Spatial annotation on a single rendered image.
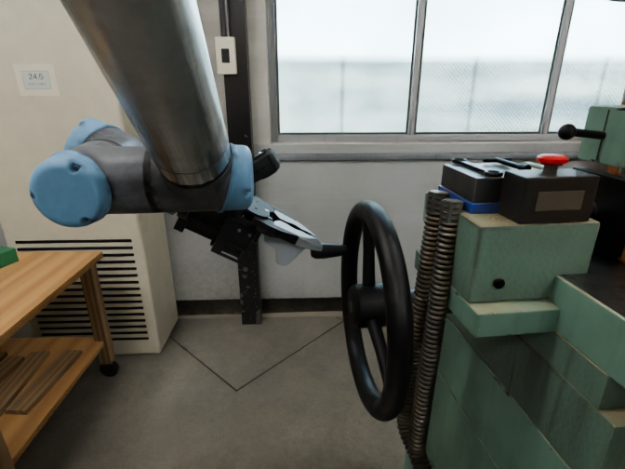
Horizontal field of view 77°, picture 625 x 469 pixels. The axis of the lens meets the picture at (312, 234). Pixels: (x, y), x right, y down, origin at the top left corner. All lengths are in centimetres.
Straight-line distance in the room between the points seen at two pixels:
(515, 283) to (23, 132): 160
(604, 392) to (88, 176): 53
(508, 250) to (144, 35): 38
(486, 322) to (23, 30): 158
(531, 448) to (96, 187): 58
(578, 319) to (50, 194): 54
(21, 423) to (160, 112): 129
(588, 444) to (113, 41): 53
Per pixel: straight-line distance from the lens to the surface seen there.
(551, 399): 55
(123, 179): 45
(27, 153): 174
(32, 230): 183
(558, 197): 46
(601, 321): 46
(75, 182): 45
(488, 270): 46
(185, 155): 36
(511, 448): 65
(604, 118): 63
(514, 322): 48
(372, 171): 181
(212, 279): 199
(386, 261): 42
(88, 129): 57
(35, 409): 154
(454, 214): 47
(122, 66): 29
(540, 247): 48
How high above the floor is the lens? 109
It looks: 21 degrees down
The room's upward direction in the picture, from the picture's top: straight up
